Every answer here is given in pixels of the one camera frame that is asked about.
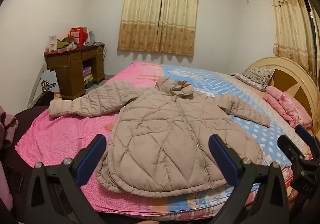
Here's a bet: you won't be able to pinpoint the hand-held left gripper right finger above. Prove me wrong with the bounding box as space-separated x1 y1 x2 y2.
208 134 290 224

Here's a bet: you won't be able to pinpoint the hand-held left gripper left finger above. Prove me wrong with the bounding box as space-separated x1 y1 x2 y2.
24 134 108 224

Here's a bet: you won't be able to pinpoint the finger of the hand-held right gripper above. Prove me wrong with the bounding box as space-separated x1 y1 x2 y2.
277 135 308 172
295 125 320 157

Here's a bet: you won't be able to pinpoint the beige quilted puffer jacket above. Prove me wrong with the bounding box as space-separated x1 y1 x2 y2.
49 76 271 198

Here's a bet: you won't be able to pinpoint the person's right hand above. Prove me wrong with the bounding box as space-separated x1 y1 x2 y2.
287 188 297 211

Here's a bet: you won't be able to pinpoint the bed with pink blue sheet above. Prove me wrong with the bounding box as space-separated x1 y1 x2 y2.
15 61 313 222

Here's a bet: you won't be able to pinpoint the pink folded quilt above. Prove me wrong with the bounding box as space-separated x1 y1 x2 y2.
262 86 312 129

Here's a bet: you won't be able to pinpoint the cream wooden headboard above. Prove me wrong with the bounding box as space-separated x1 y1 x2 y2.
246 57 318 137

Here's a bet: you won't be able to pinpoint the dark bed base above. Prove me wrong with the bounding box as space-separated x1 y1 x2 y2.
0 105 52 217

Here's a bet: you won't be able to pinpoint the patterned frilled pillow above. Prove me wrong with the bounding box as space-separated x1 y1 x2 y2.
233 67 275 91

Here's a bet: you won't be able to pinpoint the stacked boxes under desk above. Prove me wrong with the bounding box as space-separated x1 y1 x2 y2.
83 65 94 89

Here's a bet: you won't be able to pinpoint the white paper bag black print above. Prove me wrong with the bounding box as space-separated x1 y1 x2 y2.
41 69 60 95

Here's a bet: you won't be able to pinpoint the brown wooden desk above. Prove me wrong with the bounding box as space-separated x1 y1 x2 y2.
44 44 105 101

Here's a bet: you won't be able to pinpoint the pink garment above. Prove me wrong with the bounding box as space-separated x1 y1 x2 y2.
0 105 18 150

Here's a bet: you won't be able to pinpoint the white leaning board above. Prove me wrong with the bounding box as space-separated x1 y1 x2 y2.
27 62 48 109

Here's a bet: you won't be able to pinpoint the narrow beige window curtain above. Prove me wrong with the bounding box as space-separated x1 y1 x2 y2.
265 0 317 86

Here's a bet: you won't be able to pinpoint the flat red box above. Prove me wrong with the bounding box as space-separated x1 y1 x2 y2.
44 47 83 55

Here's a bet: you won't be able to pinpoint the green cloth bundle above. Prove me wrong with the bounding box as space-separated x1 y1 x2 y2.
56 38 72 50

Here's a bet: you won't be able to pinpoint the white upright card box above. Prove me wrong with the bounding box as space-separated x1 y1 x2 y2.
48 35 58 52

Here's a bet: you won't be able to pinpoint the red gift box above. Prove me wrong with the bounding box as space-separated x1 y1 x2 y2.
70 27 88 47

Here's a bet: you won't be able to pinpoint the wide beige window curtain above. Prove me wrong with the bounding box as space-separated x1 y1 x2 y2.
117 0 200 57

